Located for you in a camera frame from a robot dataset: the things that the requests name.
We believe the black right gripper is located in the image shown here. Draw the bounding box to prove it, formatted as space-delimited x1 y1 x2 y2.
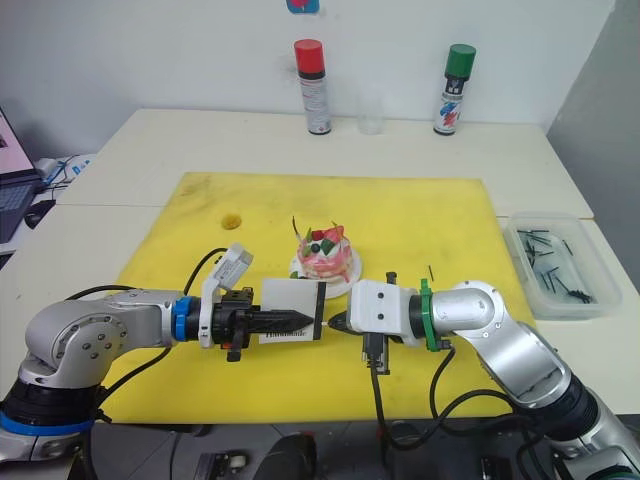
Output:
329 271 400 376

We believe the yellow foam mat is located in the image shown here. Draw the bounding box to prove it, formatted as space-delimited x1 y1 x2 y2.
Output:
101 171 539 424

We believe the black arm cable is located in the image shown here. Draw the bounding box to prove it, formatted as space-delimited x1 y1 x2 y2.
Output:
63 247 227 426
428 344 544 454

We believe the white and blue packet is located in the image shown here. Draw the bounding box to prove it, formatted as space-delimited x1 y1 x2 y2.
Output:
35 153 97 190

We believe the green-capped spray can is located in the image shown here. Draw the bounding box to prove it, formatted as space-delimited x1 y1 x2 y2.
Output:
433 43 478 137

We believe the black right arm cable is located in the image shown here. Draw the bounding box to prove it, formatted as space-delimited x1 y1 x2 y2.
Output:
428 344 544 454

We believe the clear plastic cup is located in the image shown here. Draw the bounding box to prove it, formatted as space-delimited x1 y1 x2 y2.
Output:
355 88 386 136

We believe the pink fruit-topped cake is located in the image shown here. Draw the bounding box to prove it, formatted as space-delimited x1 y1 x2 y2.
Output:
294 219 355 281

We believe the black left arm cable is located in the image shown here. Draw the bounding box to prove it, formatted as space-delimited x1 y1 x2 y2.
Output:
63 247 227 426

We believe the black computer mouse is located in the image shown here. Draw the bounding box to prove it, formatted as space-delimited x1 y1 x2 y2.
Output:
23 199 55 230

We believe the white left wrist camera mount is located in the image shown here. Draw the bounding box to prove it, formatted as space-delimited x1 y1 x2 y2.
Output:
198 242 255 350

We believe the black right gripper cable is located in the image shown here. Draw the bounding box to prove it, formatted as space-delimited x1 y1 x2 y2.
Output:
368 367 401 451

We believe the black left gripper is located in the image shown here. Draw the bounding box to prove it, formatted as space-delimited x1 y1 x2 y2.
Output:
213 286 316 363

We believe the red-capped spray can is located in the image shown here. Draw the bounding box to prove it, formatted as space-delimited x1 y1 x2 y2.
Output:
293 38 333 137

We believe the clear plastic container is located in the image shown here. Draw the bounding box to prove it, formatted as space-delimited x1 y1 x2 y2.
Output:
501 210 624 322

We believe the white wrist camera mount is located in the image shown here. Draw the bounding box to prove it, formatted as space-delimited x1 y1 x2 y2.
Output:
347 279 419 348
198 242 255 350

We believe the white matchbox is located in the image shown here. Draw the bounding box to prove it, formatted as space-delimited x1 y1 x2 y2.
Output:
259 277 328 344

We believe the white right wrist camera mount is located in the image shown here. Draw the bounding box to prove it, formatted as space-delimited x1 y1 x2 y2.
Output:
347 279 419 348

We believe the open laptop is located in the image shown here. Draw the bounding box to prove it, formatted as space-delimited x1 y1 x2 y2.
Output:
0 106 42 245

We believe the white cake plate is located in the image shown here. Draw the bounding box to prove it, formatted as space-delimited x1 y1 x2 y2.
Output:
288 251 363 300

